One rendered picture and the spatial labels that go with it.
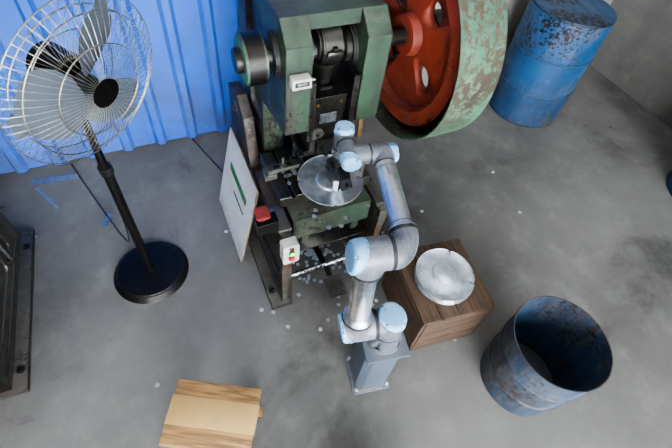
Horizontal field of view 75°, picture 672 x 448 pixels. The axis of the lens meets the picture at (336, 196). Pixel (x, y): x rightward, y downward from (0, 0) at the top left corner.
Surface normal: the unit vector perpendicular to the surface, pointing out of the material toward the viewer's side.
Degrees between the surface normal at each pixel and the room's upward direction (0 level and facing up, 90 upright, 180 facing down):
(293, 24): 45
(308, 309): 0
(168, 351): 0
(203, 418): 0
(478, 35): 62
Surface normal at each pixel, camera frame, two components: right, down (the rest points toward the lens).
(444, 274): 0.09, -0.63
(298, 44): 0.35, 0.07
